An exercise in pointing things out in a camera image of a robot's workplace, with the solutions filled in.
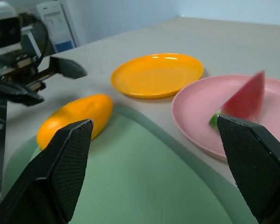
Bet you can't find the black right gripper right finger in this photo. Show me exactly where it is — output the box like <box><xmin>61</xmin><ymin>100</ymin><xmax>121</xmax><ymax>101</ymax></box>
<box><xmin>216</xmin><ymin>115</ymin><xmax>280</xmax><ymax>224</ymax></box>

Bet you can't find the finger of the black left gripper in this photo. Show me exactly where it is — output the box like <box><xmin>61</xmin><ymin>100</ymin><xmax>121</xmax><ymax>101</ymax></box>
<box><xmin>49</xmin><ymin>56</ymin><xmax>88</xmax><ymax>80</ymax></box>
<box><xmin>0</xmin><ymin>79</ymin><xmax>45</xmax><ymax>107</ymax></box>

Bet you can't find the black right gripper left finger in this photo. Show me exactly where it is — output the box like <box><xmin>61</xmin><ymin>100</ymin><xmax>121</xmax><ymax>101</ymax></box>
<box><xmin>0</xmin><ymin>119</ymin><xmax>94</xmax><ymax>224</ymax></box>

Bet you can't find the red watermelon slice toy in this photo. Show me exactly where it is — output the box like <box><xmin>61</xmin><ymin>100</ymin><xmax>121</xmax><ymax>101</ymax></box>
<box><xmin>209</xmin><ymin>70</ymin><xmax>266</xmax><ymax>131</ymax></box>

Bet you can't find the pink plastic plate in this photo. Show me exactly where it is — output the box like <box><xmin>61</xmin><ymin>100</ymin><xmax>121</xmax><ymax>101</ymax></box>
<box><xmin>171</xmin><ymin>74</ymin><xmax>280</xmax><ymax>161</ymax></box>

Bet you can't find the green plastic plate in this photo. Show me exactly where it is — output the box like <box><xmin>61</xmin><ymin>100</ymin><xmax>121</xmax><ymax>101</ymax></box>
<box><xmin>2</xmin><ymin>104</ymin><xmax>259</xmax><ymax>224</ymax></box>

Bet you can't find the orange plastic plate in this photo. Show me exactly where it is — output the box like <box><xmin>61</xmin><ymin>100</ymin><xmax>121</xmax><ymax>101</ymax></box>
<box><xmin>110</xmin><ymin>53</ymin><xmax>204</xmax><ymax>99</ymax></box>

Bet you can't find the white water dispenser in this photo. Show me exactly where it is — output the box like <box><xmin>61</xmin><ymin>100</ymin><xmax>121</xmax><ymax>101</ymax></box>
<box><xmin>36</xmin><ymin>0</ymin><xmax>81</xmax><ymax>54</ymax></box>

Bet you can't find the orange toy mango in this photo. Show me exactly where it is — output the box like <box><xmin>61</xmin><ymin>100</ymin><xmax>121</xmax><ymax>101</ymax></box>
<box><xmin>36</xmin><ymin>93</ymin><xmax>114</xmax><ymax>150</ymax></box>

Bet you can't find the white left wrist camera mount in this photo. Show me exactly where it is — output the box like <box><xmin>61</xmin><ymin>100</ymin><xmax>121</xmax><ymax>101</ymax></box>
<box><xmin>0</xmin><ymin>1</ymin><xmax>23</xmax><ymax>70</ymax></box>

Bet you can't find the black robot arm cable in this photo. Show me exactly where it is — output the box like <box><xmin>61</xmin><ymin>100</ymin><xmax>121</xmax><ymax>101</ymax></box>
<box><xmin>29</xmin><ymin>16</ymin><xmax>49</xmax><ymax>70</ymax></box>

